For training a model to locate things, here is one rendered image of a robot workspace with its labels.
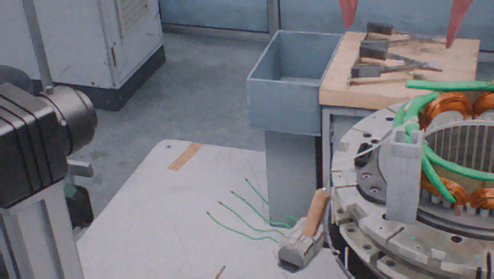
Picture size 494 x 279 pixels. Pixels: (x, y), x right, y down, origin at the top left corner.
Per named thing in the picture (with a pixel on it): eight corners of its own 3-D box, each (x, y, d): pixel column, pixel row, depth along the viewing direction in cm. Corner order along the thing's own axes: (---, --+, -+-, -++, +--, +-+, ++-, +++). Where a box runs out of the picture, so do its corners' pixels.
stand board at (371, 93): (318, 104, 104) (318, 89, 103) (345, 45, 119) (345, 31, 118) (470, 118, 98) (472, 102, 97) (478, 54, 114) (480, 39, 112)
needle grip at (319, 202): (314, 193, 83) (300, 234, 86) (328, 199, 83) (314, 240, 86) (318, 186, 84) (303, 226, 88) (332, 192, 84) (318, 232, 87)
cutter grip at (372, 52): (358, 56, 107) (358, 46, 106) (361, 54, 108) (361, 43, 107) (385, 61, 105) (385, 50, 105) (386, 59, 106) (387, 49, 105)
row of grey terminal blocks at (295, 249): (298, 275, 113) (297, 254, 111) (272, 264, 116) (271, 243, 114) (332, 239, 120) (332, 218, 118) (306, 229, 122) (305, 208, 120)
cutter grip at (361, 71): (350, 79, 102) (351, 68, 101) (350, 76, 102) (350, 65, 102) (380, 77, 102) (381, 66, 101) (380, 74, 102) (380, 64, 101)
